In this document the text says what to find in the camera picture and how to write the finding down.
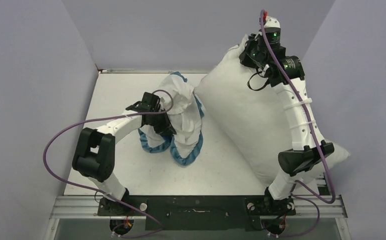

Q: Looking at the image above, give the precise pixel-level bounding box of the aluminium front rail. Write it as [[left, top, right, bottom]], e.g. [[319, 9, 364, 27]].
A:
[[50, 195, 347, 219]]

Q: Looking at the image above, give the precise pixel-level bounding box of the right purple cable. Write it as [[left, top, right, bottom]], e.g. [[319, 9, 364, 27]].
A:
[[259, 9, 336, 239]]

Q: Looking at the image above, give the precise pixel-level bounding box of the white pillowcase with blue trim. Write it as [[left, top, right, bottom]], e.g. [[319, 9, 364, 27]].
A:
[[138, 72, 204, 167]]

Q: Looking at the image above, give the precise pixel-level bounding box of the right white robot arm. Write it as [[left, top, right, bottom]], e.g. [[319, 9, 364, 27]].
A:
[[239, 27, 335, 214]]

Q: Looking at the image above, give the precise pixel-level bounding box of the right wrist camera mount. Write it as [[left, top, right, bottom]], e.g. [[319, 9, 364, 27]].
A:
[[261, 10, 281, 29]]

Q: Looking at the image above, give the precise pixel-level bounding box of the white pillow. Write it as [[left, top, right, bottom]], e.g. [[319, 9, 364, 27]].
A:
[[194, 34, 351, 188]]

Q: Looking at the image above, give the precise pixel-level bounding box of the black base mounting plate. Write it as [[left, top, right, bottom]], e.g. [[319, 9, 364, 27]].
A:
[[97, 195, 296, 232]]

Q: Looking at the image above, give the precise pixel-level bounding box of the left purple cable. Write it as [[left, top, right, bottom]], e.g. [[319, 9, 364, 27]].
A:
[[42, 89, 175, 239]]

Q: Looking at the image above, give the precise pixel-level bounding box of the aluminium rail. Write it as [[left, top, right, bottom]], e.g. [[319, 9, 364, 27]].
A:
[[50, 195, 347, 219], [315, 175, 332, 196]]

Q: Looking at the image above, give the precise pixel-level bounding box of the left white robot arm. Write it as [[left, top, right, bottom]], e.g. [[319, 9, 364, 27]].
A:
[[72, 92, 176, 215]]

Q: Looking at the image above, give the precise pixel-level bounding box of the white knob on plate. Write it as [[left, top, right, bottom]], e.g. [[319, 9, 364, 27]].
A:
[[139, 202, 147, 212]]

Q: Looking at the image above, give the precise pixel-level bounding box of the aluminium right side rail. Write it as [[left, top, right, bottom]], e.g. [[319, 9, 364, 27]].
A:
[[315, 175, 332, 196]]

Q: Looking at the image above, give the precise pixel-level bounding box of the purple cable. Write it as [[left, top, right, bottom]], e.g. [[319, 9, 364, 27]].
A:
[[259, 9, 336, 239], [42, 89, 175, 239]]

